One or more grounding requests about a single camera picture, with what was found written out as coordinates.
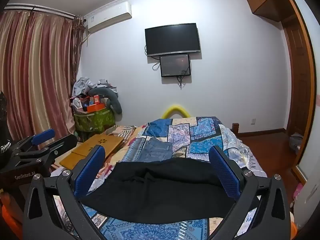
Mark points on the pink sticker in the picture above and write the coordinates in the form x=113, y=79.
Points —
x=298, y=192

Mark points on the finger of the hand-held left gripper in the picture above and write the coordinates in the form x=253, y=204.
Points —
x=62, y=143
x=43, y=135

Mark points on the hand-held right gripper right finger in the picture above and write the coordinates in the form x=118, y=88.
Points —
x=225, y=172

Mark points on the orange box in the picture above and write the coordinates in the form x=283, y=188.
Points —
x=96, y=108

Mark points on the black pants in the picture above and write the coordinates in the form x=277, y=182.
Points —
x=160, y=192

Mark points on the white air conditioner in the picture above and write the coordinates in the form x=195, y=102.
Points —
x=110, y=15

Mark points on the wooden lap desk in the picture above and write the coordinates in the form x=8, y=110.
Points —
x=97, y=145

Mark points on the blue patchwork blanket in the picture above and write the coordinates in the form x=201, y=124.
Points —
x=200, y=135

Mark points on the pile of grey clothes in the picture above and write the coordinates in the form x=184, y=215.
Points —
x=82, y=86

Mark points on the white curtain rail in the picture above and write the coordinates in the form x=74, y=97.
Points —
x=40, y=10

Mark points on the floral striped bedsheet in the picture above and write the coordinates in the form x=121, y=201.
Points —
x=122, y=135

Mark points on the green fabric bag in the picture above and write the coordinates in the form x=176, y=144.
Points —
x=95, y=121

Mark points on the pink striped curtain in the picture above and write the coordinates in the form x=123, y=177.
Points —
x=35, y=75

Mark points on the blue denim jeans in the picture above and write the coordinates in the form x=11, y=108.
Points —
x=152, y=150

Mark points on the yellow foam tube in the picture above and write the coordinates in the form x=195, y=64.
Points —
x=175, y=108

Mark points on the small black monitor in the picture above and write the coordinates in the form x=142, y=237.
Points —
x=175, y=65

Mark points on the wooden bed post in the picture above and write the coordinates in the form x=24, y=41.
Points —
x=235, y=128

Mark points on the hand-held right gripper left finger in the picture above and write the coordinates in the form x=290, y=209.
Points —
x=91, y=170

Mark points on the white wall socket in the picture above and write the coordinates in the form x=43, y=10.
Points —
x=253, y=121

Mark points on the orange object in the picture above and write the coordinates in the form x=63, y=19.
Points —
x=10, y=217

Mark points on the large black television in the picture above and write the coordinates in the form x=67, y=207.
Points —
x=172, y=38

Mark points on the grey plush pillow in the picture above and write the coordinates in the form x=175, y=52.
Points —
x=110, y=95

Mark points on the grey clothes on floor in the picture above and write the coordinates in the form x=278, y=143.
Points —
x=296, y=141

